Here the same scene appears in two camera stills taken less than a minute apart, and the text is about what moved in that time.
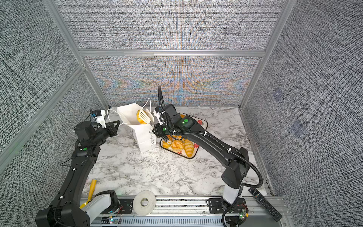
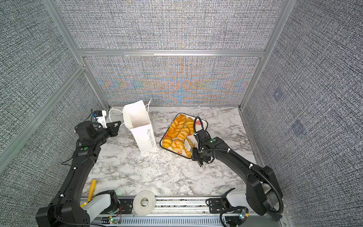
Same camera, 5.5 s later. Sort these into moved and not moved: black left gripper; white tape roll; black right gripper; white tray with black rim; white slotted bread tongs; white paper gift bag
Moved: white slotted bread tongs; black right gripper
Not moved: black left gripper; white paper gift bag; white tape roll; white tray with black rim
